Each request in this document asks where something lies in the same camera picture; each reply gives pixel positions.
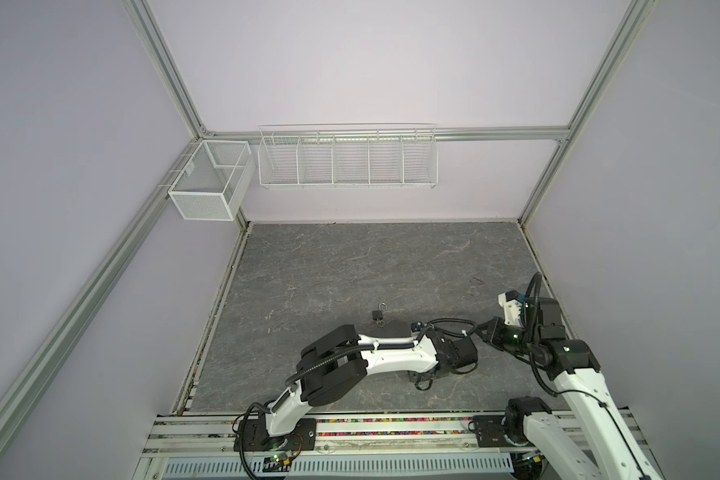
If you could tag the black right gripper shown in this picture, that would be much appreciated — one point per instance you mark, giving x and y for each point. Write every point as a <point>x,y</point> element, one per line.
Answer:
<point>496,324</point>

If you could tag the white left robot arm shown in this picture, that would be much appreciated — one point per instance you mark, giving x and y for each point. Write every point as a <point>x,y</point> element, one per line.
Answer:
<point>330,367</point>

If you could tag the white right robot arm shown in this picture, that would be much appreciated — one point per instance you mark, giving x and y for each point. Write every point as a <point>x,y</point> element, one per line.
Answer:
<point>531,330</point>

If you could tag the white mesh box basket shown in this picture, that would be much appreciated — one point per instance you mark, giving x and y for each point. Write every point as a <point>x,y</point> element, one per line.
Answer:
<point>213,181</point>

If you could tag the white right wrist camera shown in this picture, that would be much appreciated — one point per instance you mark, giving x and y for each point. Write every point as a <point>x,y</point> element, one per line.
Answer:
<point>512,304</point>

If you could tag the white vented cable duct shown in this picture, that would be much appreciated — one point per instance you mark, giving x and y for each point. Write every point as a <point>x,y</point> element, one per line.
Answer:
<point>344,466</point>

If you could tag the white wire shelf basket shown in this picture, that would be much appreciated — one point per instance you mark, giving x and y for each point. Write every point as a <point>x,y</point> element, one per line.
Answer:
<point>361,156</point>

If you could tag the aluminium frame corner post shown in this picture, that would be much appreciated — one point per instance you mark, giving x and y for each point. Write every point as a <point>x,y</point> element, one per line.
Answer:
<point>146,26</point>

